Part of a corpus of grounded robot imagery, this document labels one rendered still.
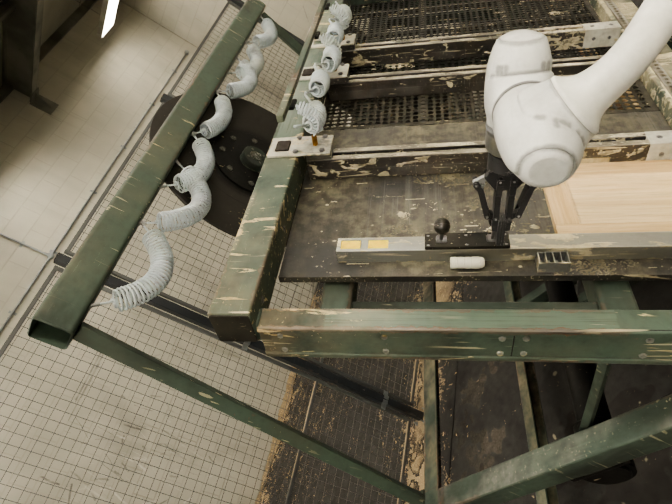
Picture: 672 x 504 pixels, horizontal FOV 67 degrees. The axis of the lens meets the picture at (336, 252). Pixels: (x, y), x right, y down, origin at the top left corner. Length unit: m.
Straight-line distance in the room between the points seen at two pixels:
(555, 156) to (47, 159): 6.18
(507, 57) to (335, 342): 0.67
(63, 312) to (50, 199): 4.96
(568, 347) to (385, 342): 0.38
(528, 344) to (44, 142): 6.14
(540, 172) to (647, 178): 0.86
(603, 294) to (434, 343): 0.42
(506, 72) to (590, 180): 0.72
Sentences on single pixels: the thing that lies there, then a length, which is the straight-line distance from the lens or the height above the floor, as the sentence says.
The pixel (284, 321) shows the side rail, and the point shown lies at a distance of 1.15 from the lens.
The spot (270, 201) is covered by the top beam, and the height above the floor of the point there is 1.82.
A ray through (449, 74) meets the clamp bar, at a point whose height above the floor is 1.42.
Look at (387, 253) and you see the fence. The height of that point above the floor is 1.53.
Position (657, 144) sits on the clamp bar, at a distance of 1.65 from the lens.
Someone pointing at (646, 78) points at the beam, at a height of 0.90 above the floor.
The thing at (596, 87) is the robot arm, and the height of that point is 1.62.
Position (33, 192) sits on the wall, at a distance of 6.38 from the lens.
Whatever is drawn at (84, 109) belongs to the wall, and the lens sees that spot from 7.12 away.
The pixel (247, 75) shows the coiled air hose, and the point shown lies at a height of 2.02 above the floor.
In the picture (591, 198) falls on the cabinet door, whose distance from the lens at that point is 1.50.
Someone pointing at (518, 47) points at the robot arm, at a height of 1.69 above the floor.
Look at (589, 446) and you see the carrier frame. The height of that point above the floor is 0.79.
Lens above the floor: 2.02
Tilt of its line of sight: 17 degrees down
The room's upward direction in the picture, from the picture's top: 62 degrees counter-clockwise
